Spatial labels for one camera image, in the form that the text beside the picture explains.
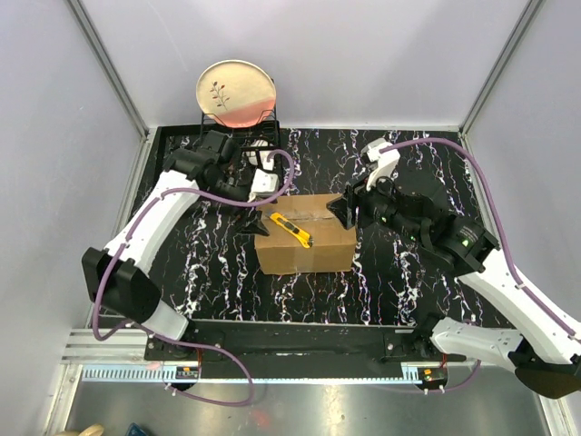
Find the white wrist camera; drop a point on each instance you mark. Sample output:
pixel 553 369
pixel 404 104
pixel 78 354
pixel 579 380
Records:
pixel 381 160
pixel 263 185

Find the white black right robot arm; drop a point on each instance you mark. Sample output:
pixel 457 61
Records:
pixel 537 348

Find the black wire dish rack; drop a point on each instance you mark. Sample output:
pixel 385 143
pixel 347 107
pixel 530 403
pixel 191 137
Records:
pixel 268 129

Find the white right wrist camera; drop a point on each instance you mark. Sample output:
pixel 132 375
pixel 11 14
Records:
pixel 381 160

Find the brown cardboard express box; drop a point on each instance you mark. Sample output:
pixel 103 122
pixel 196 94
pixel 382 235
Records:
pixel 281 254

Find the small white cup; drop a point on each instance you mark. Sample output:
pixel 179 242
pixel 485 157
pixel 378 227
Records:
pixel 257 150

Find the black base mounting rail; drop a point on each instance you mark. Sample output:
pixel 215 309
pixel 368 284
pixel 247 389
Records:
pixel 286 339

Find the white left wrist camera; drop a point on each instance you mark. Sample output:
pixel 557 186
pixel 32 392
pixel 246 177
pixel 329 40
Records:
pixel 263 185

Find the dark blue tray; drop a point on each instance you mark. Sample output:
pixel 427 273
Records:
pixel 135 430

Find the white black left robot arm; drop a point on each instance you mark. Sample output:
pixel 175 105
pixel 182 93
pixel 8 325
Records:
pixel 118 276

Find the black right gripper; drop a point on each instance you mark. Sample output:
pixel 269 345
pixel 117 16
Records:
pixel 362 196

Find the yellow utility knife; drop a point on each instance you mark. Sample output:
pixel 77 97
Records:
pixel 304 238

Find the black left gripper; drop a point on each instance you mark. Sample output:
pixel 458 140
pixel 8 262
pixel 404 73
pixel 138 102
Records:
pixel 252 223

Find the beige pink floral plate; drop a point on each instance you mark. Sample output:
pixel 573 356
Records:
pixel 236 93

